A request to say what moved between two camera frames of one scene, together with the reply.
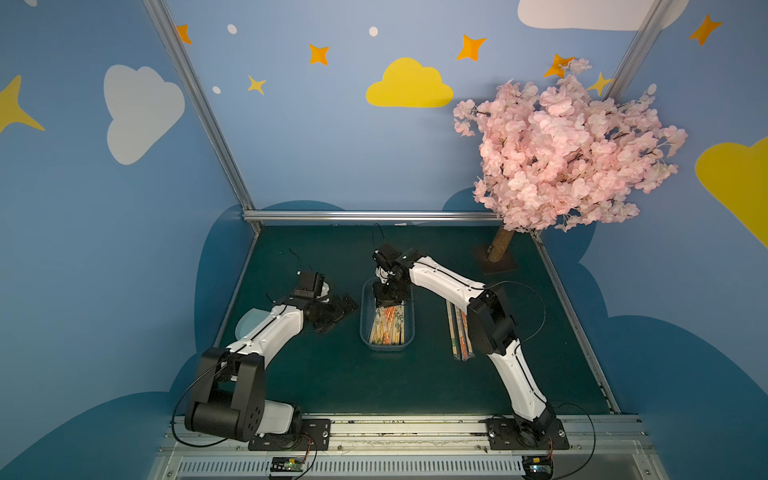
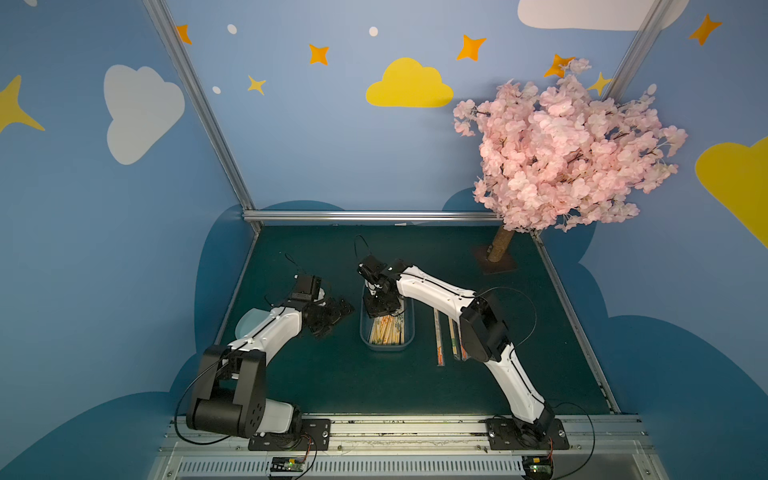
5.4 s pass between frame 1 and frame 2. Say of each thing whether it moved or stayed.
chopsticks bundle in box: stayed
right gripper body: moved
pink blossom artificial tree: stayed
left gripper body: stayed
